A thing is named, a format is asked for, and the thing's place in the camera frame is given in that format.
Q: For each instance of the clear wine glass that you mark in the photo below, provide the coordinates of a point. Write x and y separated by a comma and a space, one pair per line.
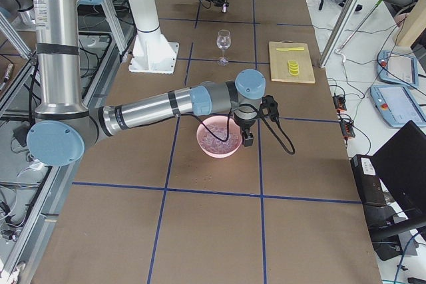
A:
223, 42

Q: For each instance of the pile of ice cubes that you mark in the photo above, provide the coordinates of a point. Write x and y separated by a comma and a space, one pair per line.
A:
217, 138

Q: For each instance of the pink bowl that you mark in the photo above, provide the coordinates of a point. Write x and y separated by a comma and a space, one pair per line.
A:
219, 119

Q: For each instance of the teach pendant near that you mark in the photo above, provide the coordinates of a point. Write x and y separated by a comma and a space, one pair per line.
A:
397, 68

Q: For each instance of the bamboo cutting board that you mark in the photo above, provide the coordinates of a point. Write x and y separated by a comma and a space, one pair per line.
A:
279, 69

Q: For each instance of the black power box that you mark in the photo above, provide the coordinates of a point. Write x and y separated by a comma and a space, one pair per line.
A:
367, 181

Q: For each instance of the aluminium frame post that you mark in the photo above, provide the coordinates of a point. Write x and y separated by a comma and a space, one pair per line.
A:
337, 31

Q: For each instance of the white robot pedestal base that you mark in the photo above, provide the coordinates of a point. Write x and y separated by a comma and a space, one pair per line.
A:
152, 53

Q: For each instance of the teach pendant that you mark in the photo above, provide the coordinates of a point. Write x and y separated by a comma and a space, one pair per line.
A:
397, 68
396, 105

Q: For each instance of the yellow plastic knife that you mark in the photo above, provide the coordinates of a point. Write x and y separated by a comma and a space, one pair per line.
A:
287, 49

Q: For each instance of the black laptop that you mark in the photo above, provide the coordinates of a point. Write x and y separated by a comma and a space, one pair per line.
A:
400, 164

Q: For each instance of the teach pendant far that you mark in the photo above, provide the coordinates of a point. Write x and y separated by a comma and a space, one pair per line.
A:
396, 105

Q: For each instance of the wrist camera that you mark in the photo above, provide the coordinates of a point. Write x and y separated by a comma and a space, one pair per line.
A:
269, 108

